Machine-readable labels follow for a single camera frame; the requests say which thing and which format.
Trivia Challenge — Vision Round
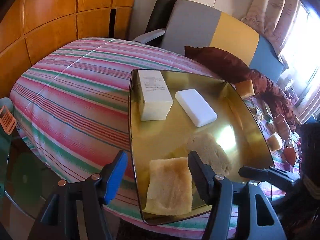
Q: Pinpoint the brown sponge block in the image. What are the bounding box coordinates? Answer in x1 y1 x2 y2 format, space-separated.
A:
185 133 232 176

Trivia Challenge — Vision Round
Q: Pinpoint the yellow sponge block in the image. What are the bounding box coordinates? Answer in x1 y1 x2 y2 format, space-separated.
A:
143 157 193 216

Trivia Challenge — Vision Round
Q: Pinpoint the white soap box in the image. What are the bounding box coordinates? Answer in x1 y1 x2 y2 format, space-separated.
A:
175 89 217 127

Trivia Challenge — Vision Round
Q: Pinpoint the tall cream medicine box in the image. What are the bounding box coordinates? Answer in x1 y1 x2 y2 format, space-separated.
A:
137 69 173 121

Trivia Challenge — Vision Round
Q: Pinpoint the pale yellow sponge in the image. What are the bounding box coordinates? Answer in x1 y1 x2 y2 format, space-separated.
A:
267 132 283 152

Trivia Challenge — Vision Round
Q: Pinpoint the red cloth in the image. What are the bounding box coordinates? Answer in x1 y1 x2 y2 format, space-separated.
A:
283 146 298 167

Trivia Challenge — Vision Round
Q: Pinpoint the yellow patterned sock ball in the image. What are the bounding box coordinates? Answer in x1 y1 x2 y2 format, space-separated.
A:
248 107 264 123

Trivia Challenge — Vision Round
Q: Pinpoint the striped tablecloth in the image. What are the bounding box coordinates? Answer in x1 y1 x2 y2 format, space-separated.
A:
10 37 301 239

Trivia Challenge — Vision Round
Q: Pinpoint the maroon jacket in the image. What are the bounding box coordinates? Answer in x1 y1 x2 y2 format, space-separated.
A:
184 46 296 141

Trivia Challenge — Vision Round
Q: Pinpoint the grey yellow blue chair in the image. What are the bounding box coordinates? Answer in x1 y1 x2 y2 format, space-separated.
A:
134 0 284 82

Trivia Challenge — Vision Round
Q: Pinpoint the patterned curtain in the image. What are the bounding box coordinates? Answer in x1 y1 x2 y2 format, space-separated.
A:
241 0 302 64

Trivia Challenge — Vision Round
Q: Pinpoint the wooden wardrobe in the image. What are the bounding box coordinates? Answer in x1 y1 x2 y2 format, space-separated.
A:
1 0 135 97

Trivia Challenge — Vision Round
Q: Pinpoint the black rolled mat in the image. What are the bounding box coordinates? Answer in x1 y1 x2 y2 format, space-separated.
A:
145 0 177 33

